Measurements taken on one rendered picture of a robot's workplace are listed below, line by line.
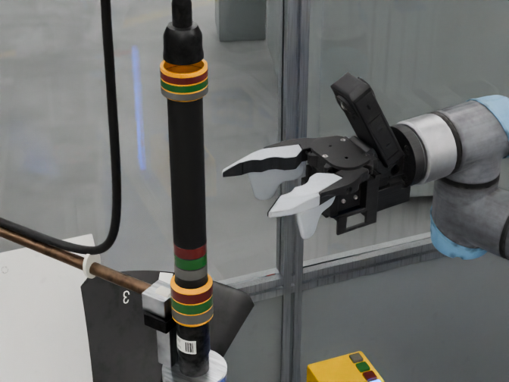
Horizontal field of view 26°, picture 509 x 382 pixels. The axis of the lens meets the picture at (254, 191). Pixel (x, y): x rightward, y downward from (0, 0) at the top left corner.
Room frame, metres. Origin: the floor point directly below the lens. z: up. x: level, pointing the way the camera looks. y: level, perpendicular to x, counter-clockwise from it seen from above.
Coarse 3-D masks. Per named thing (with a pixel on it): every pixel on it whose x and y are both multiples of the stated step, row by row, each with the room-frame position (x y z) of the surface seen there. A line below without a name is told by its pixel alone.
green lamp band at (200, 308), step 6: (210, 300) 0.91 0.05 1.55; (174, 306) 0.90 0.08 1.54; (180, 306) 0.90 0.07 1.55; (186, 306) 0.90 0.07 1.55; (192, 306) 0.90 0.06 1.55; (198, 306) 0.90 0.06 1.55; (204, 306) 0.90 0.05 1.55; (210, 306) 0.91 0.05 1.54; (180, 312) 0.90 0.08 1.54; (186, 312) 0.90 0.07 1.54; (192, 312) 0.90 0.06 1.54; (198, 312) 0.90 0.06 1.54
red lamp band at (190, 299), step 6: (210, 288) 0.91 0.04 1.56; (174, 294) 0.90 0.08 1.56; (180, 294) 0.90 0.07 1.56; (198, 294) 0.90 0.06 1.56; (204, 294) 0.90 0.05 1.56; (210, 294) 0.91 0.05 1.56; (180, 300) 0.90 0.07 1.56; (186, 300) 0.90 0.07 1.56; (192, 300) 0.90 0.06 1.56; (198, 300) 0.90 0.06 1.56; (204, 300) 0.90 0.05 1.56
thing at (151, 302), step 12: (156, 288) 0.94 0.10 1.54; (144, 300) 0.93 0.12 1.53; (156, 300) 0.92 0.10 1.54; (168, 300) 0.92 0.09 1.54; (156, 312) 0.92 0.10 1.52; (168, 312) 0.92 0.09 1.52; (156, 324) 0.92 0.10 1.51; (168, 324) 0.92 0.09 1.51; (168, 336) 0.92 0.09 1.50; (168, 348) 0.92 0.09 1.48; (168, 360) 0.92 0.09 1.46; (216, 360) 0.93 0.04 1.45; (168, 372) 0.91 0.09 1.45; (180, 372) 0.91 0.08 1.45; (216, 372) 0.91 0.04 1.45
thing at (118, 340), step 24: (96, 288) 1.13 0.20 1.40; (216, 288) 1.10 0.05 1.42; (96, 312) 1.11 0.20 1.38; (120, 312) 1.10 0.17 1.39; (144, 312) 1.09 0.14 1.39; (216, 312) 1.08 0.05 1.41; (240, 312) 1.07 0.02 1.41; (96, 336) 1.09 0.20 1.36; (120, 336) 1.08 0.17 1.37; (144, 336) 1.07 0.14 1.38; (216, 336) 1.05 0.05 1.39; (96, 360) 1.07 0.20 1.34; (120, 360) 1.06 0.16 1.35; (144, 360) 1.05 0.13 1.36
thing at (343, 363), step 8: (360, 352) 1.41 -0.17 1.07; (328, 360) 1.39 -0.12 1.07; (336, 360) 1.39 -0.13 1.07; (344, 360) 1.39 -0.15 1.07; (368, 360) 1.39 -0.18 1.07; (312, 368) 1.37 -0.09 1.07; (320, 368) 1.37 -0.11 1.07; (328, 368) 1.37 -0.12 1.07; (336, 368) 1.37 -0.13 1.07; (344, 368) 1.37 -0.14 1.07; (352, 368) 1.37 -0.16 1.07; (312, 376) 1.36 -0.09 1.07; (320, 376) 1.35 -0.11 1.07; (328, 376) 1.35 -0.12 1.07; (336, 376) 1.35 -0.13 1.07; (344, 376) 1.35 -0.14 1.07; (352, 376) 1.35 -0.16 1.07; (360, 376) 1.35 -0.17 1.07; (376, 376) 1.35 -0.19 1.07
